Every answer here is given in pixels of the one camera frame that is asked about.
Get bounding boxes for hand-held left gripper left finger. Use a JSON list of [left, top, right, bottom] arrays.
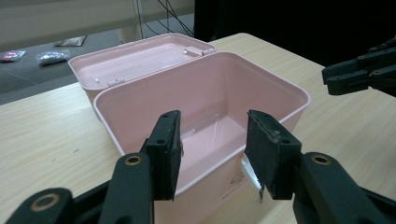
[[98, 109, 184, 224]]

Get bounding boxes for black floor cables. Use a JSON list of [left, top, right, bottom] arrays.
[[134, 0, 196, 38]]

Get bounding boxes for flat grey bag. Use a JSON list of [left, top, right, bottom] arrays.
[[55, 35, 88, 48]]

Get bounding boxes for black curtain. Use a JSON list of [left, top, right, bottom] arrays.
[[193, 0, 396, 68]]

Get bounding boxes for clear plastic bag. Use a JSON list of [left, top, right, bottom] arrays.
[[35, 49, 71, 67]]

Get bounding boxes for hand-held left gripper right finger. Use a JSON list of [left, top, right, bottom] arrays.
[[244, 108, 391, 224]]

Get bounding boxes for pink packet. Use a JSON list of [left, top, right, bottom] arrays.
[[0, 49, 26, 63]]

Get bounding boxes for pink storage box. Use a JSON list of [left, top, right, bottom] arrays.
[[67, 32, 312, 224]]

